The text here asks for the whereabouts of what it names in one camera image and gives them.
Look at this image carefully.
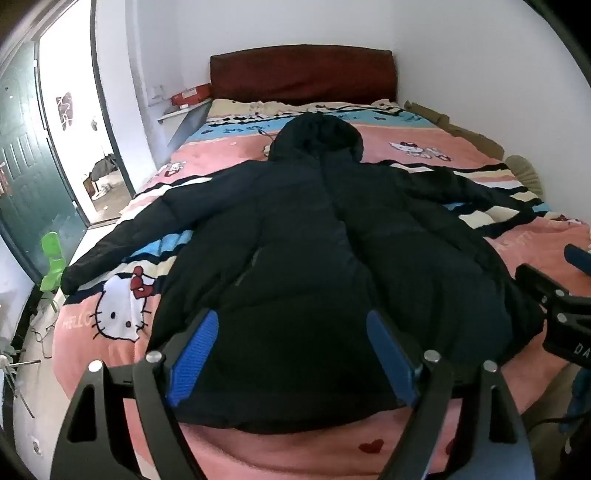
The red shoe box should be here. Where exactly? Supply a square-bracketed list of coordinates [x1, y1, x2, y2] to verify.
[171, 83, 211, 107]

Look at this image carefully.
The dark red headboard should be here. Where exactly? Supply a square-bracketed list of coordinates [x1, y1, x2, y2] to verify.
[209, 45, 398, 105]

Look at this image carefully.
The brown cardboard beside bed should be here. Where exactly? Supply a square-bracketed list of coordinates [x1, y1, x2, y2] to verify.
[404, 101, 505, 161]

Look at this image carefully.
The green plastic stool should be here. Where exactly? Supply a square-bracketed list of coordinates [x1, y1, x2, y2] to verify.
[40, 232, 66, 293]

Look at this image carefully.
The Hello Kitty pink blanket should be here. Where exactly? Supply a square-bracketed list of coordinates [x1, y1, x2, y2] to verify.
[53, 100, 590, 479]

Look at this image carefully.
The dark green door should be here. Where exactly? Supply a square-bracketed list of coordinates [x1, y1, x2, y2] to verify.
[1, 42, 86, 284]

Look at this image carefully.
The black hooded puffer jacket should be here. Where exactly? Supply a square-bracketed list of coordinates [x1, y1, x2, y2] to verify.
[61, 113, 543, 434]

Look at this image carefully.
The white bedside shelf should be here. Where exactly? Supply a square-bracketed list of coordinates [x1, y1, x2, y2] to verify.
[157, 99, 211, 123]

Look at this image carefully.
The olive round cushion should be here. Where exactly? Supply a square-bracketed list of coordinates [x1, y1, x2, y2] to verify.
[505, 155, 544, 198]

